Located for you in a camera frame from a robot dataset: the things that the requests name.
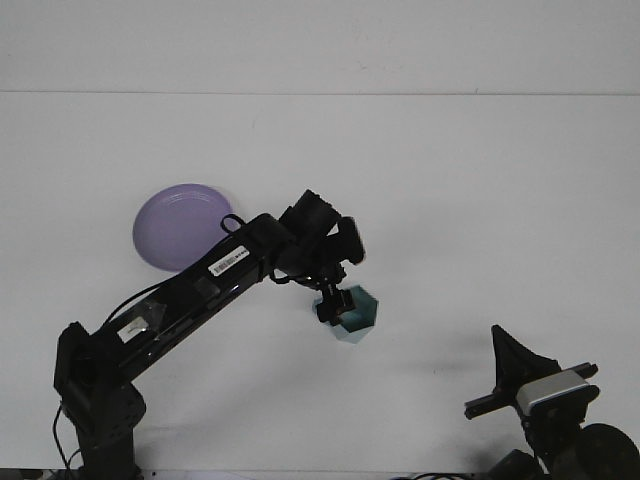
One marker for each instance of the pale blue hexagonal cup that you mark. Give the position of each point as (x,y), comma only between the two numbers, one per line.
(362,320)

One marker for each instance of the purple round plate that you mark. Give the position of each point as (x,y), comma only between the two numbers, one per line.
(170,225)

